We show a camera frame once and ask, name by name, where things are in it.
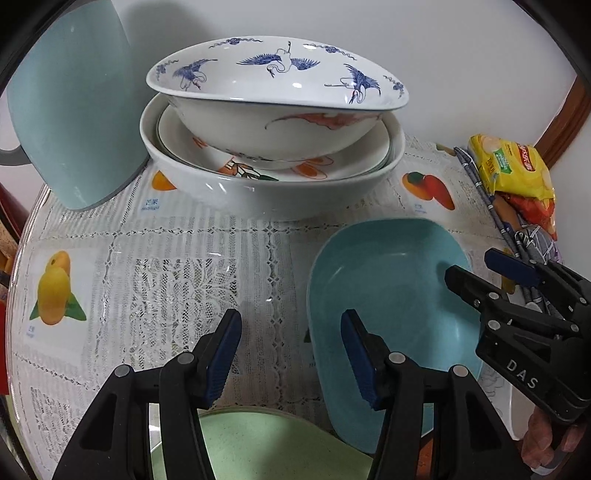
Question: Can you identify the red paper bag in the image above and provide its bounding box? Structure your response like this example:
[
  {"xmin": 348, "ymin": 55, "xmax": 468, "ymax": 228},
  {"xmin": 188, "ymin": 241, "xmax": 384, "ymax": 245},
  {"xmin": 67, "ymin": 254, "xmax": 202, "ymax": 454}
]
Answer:
[{"xmin": 0, "ymin": 186, "xmax": 28, "ymax": 396}]

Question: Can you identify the person's right hand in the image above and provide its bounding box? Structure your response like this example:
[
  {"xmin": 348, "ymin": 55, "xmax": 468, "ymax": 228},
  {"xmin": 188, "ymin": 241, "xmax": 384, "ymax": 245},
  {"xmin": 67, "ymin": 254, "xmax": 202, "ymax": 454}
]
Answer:
[{"xmin": 521, "ymin": 407, "xmax": 586, "ymax": 469}]

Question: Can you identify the green square plate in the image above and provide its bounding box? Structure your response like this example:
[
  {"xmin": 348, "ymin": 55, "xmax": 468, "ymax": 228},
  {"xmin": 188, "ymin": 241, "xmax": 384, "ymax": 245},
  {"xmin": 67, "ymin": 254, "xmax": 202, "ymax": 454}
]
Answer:
[{"xmin": 149, "ymin": 406, "xmax": 376, "ymax": 480}]

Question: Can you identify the yellow chips bag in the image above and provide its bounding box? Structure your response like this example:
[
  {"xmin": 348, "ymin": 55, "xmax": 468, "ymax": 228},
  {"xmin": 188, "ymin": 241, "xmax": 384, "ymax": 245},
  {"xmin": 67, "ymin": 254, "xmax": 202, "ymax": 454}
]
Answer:
[{"xmin": 468, "ymin": 134, "xmax": 555, "ymax": 200}]

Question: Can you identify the fruit print lace tablecloth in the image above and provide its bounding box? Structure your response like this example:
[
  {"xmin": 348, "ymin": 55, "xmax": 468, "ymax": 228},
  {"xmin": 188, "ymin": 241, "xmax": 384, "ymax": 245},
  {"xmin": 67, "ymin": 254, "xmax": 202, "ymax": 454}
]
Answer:
[{"xmin": 6, "ymin": 139, "xmax": 504, "ymax": 479}]

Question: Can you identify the grey checked cloth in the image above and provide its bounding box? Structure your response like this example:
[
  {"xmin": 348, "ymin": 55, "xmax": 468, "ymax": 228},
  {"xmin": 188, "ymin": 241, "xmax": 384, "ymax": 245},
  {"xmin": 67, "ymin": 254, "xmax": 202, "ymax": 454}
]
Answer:
[{"xmin": 452, "ymin": 146, "xmax": 565, "ymax": 315}]

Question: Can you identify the light blue thermos jug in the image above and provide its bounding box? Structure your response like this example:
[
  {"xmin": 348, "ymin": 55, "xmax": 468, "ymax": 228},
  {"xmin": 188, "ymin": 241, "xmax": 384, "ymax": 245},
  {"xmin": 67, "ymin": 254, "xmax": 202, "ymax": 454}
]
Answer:
[{"xmin": 1, "ymin": 1, "xmax": 147, "ymax": 210}]

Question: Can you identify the large white ceramic bowl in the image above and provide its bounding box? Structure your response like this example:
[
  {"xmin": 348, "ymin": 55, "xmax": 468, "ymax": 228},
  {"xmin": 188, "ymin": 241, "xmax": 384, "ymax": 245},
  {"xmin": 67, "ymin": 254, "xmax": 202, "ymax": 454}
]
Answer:
[{"xmin": 139, "ymin": 94, "xmax": 406, "ymax": 221}]

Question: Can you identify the blue square plate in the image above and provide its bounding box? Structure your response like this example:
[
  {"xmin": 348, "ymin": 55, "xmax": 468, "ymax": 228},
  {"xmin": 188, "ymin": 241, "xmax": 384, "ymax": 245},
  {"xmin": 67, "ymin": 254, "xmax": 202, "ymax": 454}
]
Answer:
[{"xmin": 307, "ymin": 219, "xmax": 482, "ymax": 454}]

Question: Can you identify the middle fruit pattern bowl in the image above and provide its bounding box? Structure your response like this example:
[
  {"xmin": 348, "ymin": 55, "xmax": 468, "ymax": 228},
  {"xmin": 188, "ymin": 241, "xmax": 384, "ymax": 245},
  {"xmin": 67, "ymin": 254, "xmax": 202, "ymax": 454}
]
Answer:
[{"xmin": 155, "ymin": 104, "xmax": 392, "ymax": 182}]

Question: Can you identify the red snack bag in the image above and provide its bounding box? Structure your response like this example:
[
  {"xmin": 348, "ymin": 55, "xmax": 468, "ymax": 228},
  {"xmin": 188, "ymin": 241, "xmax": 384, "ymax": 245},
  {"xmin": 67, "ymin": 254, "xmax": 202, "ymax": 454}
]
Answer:
[{"xmin": 493, "ymin": 192, "xmax": 558, "ymax": 241}]

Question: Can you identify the brown wooden door frame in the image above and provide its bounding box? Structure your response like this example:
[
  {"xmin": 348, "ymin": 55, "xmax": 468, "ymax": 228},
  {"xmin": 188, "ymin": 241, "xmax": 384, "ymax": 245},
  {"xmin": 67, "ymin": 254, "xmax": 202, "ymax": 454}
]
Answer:
[{"xmin": 535, "ymin": 76, "xmax": 591, "ymax": 169}]

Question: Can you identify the blue crane pattern bowl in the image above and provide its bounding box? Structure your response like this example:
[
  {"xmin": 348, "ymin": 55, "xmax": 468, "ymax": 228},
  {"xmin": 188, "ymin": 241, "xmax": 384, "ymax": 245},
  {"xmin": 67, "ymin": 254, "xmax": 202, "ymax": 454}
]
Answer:
[{"xmin": 145, "ymin": 35, "xmax": 410, "ymax": 168}]

